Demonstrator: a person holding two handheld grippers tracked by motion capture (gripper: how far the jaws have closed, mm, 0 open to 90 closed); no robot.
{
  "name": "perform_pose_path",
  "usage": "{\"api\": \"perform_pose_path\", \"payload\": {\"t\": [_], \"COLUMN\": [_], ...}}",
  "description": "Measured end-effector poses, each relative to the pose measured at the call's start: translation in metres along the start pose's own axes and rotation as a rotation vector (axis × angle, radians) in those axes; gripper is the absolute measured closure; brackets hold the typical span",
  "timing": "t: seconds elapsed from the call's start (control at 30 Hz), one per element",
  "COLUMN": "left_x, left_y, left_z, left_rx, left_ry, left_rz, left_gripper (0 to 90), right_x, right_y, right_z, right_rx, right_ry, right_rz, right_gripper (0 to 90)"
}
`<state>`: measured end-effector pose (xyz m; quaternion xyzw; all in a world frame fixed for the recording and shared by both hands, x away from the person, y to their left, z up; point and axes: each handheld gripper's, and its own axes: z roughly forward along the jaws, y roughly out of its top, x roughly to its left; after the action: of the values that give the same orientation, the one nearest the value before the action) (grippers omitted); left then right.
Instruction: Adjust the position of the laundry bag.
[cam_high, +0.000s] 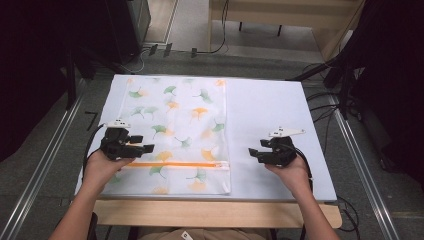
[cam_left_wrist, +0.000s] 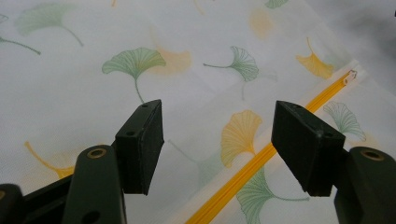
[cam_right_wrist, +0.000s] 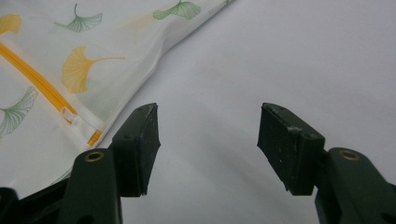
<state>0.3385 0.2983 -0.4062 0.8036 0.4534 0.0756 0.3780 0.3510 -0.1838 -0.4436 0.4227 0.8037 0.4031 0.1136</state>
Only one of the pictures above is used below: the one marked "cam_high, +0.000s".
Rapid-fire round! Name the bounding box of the leaf-print mesh laundry bag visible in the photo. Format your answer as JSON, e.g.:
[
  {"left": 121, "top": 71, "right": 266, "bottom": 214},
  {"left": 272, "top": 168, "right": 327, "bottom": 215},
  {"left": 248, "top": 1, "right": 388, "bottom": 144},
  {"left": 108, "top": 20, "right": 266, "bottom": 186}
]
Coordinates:
[{"left": 101, "top": 76, "right": 232, "bottom": 196}]

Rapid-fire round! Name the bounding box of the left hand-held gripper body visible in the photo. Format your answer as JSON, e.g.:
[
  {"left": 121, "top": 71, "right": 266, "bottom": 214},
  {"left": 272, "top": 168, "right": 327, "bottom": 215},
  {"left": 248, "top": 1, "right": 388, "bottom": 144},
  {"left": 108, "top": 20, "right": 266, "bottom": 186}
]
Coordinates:
[{"left": 99, "top": 118, "right": 146, "bottom": 161}]

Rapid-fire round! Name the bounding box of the black stand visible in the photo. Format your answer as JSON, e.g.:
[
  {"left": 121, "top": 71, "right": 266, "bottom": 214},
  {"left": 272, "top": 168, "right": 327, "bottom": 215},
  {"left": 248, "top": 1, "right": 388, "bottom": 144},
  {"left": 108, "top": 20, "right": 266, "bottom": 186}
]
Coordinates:
[
  {"left": 63, "top": 46, "right": 80, "bottom": 112},
  {"left": 285, "top": 56, "right": 358, "bottom": 121}
]

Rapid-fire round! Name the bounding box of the black cabinet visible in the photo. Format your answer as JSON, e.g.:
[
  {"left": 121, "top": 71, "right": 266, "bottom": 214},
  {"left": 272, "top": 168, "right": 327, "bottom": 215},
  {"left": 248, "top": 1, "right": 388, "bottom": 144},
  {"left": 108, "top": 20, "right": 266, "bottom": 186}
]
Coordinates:
[{"left": 105, "top": 0, "right": 152, "bottom": 65}]

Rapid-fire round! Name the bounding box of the person's left hand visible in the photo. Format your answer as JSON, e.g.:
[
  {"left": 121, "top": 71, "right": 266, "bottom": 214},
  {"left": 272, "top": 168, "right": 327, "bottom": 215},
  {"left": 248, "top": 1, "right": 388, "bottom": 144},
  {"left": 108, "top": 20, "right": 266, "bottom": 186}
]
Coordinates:
[{"left": 81, "top": 149, "right": 136, "bottom": 196}]

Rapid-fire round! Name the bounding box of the black looped cable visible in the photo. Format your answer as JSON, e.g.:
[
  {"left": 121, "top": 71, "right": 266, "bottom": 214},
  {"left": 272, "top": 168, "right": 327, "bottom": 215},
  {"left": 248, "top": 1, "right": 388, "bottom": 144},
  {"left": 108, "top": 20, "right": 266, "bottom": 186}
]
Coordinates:
[{"left": 335, "top": 195, "right": 362, "bottom": 240}]

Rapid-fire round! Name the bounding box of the person's beige clothing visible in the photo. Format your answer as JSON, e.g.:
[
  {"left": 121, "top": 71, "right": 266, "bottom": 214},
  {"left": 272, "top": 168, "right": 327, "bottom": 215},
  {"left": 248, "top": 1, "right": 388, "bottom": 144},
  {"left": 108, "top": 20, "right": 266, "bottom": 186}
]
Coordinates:
[{"left": 137, "top": 227, "right": 273, "bottom": 240}]

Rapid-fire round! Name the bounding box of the light wooden bench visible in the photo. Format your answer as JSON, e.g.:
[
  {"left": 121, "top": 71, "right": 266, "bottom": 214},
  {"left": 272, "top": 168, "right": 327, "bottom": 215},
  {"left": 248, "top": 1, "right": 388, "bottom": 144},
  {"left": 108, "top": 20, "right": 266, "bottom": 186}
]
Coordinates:
[{"left": 207, "top": 0, "right": 366, "bottom": 62}]

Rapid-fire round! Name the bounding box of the white floor cable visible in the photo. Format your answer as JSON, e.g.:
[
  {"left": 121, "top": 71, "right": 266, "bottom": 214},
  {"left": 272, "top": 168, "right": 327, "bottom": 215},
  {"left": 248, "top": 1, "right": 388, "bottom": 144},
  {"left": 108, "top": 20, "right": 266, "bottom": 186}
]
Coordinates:
[{"left": 119, "top": 47, "right": 152, "bottom": 74}]

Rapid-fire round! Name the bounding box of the light wooden table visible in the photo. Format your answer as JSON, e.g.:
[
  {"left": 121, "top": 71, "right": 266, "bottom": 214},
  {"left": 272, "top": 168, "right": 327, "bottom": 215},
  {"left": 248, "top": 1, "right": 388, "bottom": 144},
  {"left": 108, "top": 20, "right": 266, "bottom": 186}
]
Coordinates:
[{"left": 92, "top": 198, "right": 343, "bottom": 230}]

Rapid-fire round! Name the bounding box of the dark curtain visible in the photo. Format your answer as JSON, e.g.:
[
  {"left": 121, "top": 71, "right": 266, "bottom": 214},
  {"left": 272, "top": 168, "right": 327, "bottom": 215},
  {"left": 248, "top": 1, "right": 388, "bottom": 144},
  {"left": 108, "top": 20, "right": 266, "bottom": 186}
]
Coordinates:
[
  {"left": 333, "top": 0, "right": 424, "bottom": 185},
  {"left": 0, "top": 0, "right": 114, "bottom": 164}
]

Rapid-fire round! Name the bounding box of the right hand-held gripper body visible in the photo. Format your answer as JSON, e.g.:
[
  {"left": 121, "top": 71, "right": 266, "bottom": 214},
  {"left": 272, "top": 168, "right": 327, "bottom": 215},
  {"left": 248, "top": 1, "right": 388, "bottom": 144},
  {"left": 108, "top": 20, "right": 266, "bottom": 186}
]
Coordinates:
[{"left": 262, "top": 126, "right": 306, "bottom": 168}]

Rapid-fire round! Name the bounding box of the person's right hand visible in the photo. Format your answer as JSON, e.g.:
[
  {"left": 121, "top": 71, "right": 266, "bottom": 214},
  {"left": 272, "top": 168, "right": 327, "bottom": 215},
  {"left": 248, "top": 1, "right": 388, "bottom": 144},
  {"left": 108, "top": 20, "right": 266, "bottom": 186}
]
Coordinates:
[{"left": 264, "top": 154, "right": 312, "bottom": 198}]

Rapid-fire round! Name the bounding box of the white table cover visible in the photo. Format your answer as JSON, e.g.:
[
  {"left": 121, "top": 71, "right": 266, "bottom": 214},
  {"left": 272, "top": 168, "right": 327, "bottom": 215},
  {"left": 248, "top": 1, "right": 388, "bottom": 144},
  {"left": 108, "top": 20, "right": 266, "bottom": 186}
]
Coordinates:
[{"left": 74, "top": 73, "right": 338, "bottom": 203}]

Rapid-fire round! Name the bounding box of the metal floor rail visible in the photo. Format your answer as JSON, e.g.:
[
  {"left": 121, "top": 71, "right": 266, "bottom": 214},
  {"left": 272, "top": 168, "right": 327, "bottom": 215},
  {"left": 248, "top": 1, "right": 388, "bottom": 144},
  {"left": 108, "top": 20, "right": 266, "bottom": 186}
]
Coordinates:
[
  {"left": 327, "top": 94, "right": 402, "bottom": 240},
  {"left": 0, "top": 79, "right": 88, "bottom": 240}
]

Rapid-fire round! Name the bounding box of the bundle of black floor cables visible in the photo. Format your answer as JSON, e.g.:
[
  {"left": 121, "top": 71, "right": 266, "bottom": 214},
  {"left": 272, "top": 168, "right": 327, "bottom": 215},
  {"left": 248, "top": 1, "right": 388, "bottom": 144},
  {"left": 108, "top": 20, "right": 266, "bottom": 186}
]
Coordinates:
[{"left": 301, "top": 61, "right": 344, "bottom": 156}]

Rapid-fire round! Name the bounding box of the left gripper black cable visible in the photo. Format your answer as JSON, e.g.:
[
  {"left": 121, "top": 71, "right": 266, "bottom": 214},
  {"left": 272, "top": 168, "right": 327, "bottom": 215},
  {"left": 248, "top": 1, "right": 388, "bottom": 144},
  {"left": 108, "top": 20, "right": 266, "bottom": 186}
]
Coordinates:
[{"left": 81, "top": 123, "right": 107, "bottom": 179}]

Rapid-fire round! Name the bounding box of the black floor cable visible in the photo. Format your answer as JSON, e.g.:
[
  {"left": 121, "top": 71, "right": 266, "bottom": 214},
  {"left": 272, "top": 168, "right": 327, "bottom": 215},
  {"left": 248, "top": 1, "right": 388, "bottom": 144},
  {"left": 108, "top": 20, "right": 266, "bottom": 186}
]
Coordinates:
[{"left": 190, "top": 0, "right": 232, "bottom": 59}]

